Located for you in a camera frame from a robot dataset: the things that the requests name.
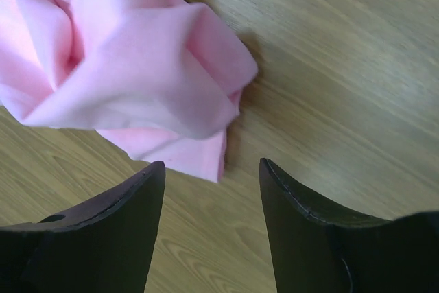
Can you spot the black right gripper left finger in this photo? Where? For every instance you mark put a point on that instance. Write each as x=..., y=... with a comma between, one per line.
x=104, y=244

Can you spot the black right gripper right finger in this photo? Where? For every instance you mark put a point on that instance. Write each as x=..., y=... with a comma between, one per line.
x=318, y=245

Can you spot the light pink t shirt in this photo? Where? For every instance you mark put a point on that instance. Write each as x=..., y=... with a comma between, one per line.
x=161, y=79

